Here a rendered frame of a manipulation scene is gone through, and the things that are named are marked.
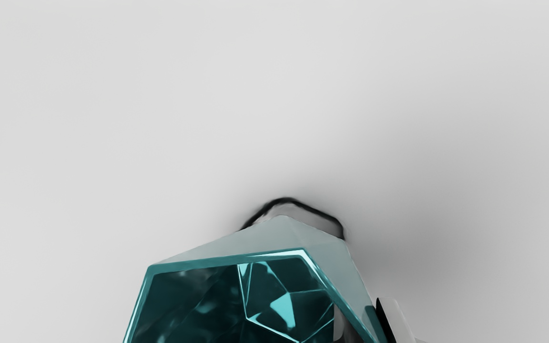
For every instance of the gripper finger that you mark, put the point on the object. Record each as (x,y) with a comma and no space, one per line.
(396,319)

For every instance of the teal faceted mug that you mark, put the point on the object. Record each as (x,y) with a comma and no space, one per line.
(255,295)

